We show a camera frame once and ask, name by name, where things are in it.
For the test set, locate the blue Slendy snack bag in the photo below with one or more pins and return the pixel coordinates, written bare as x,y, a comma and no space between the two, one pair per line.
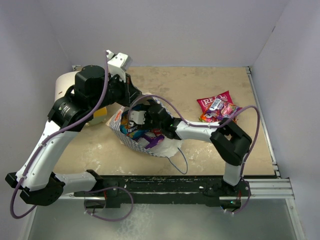
131,130

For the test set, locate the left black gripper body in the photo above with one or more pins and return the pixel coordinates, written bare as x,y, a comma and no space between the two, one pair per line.
118,91

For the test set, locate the orange Fox's candy bag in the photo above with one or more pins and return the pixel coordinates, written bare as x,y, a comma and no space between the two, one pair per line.
208,115

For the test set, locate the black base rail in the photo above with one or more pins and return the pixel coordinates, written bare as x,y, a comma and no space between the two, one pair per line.
208,190

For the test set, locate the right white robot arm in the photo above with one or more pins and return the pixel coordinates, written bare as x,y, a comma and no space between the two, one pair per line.
231,142

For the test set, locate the purple Fox's berries bag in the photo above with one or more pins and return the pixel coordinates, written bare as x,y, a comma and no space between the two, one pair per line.
221,109

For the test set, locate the pink chips bag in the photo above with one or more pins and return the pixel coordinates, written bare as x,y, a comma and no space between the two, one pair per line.
205,102

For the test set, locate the cream and orange cylinder box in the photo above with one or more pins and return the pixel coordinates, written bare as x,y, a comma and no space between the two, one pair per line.
63,83

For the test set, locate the small red candy packet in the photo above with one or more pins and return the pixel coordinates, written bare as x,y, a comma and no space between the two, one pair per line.
157,131

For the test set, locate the green Fox's candy bag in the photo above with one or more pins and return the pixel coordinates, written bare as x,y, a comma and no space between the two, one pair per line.
205,119

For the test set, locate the purple snack packet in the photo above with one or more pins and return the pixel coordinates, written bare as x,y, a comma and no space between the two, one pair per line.
149,142

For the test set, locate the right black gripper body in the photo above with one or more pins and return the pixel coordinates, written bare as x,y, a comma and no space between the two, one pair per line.
149,122

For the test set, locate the checkered paper bag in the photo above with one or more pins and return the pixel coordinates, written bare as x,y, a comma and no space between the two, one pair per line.
165,149

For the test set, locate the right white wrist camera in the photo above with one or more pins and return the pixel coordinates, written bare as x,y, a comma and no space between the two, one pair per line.
136,117

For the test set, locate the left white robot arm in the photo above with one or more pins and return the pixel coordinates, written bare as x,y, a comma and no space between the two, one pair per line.
91,89

